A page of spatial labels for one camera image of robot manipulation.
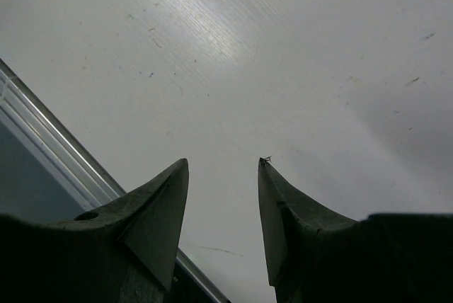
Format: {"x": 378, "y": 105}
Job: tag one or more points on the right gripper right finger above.
{"x": 314, "y": 254}

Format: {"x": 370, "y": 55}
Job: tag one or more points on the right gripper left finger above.
{"x": 124, "y": 251}

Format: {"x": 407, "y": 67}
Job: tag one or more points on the aluminium mounting rail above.
{"x": 47, "y": 176}

